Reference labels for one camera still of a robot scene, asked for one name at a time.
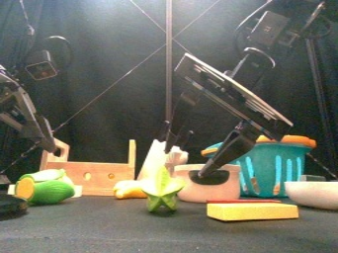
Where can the light wooden rack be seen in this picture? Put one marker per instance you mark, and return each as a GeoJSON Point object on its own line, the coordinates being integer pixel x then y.
{"type": "Point", "coordinates": [100, 176]}

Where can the green toy star fruit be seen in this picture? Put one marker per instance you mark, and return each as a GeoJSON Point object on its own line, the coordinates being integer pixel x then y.
{"type": "Point", "coordinates": [161, 191]}

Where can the dark metal stand strut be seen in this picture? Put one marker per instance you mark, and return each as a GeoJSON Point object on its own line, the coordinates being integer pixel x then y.
{"type": "Point", "coordinates": [316, 99]}

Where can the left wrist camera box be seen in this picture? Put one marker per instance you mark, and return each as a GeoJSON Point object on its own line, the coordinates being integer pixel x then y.
{"type": "Point", "coordinates": [40, 69]}

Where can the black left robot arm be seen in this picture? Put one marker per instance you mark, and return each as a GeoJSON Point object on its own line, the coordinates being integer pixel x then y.
{"type": "Point", "coordinates": [17, 36]}

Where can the white bowl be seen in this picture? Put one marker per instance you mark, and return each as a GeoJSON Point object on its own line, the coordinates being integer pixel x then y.
{"type": "Point", "coordinates": [314, 194]}

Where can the teal plastic basket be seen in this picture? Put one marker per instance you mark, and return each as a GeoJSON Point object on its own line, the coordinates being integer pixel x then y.
{"type": "Point", "coordinates": [268, 164]}

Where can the yellow toy banana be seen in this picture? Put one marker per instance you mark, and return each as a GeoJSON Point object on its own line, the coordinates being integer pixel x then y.
{"type": "Point", "coordinates": [127, 192]}

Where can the green and yellow corn toy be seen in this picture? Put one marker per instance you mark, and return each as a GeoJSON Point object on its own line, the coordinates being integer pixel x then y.
{"type": "Point", "coordinates": [50, 192]}

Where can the vertical metal frame post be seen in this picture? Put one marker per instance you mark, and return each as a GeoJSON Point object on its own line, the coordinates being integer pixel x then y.
{"type": "Point", "coordinates": [168, 49]}

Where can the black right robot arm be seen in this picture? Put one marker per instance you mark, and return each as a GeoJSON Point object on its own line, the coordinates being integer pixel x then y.
{"type": "Point", "coordinates": [255, 69]}

